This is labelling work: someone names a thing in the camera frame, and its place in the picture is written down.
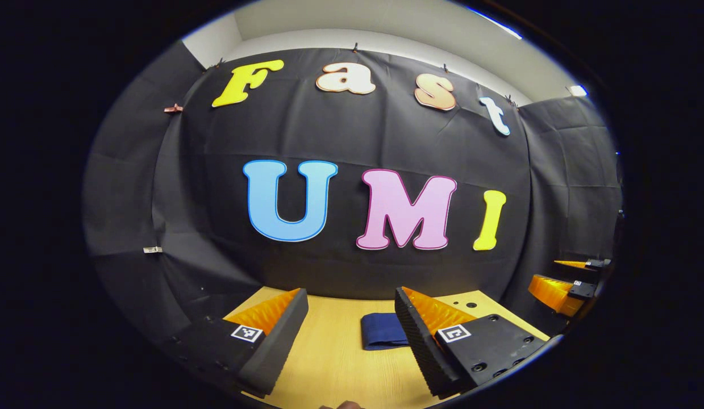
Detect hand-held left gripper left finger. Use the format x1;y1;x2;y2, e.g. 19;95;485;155
159;287;310;398

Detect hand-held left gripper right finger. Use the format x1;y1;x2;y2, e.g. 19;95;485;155
394;286;551;398

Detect blue denim jeans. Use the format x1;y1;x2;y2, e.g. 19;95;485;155
361;312;410;351

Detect black backdrop cloth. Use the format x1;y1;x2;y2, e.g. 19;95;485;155
82;41;624;364

